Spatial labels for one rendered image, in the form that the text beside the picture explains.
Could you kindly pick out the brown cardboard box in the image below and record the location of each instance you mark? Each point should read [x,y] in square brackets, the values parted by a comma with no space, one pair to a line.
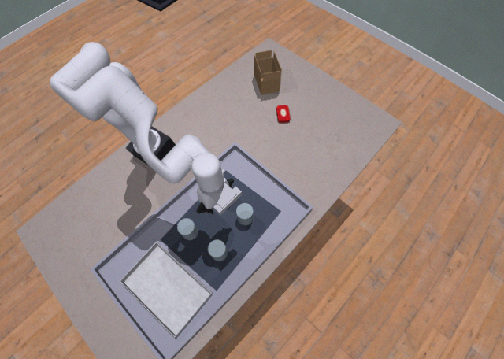
[267,68]

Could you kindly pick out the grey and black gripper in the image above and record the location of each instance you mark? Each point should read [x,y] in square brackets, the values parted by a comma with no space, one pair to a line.
[207,203]

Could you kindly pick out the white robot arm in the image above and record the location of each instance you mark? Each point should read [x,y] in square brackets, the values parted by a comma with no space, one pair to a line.
[93,92]

